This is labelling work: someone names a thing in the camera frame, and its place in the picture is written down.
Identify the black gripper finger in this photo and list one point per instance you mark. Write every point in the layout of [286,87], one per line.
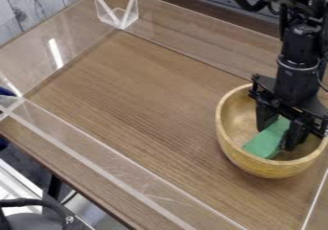
[267,115]
[296,133]

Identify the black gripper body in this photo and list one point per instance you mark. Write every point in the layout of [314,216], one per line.
[292,93]

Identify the green rectangular block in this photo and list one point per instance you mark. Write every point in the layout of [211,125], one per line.
[265,144]

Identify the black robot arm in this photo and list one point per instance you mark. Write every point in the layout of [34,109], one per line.
[303,30]

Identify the brown wooden bowl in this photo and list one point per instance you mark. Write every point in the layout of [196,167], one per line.
[236,130]

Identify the clear acrylic tray walls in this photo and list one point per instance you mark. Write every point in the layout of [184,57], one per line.
[117,81]

